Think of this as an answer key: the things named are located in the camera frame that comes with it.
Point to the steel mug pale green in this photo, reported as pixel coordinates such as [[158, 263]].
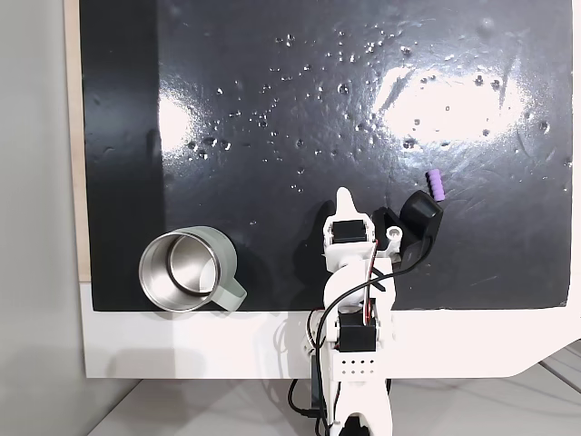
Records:
[[181, 284]]

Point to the purple ribbed pen grip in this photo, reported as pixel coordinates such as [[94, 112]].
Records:
[[436, 185]]

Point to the glossy black table mat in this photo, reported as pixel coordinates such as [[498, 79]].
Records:
[[272, 204]]

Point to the black oval camera box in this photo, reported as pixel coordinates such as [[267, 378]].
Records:
[[420, 213]]

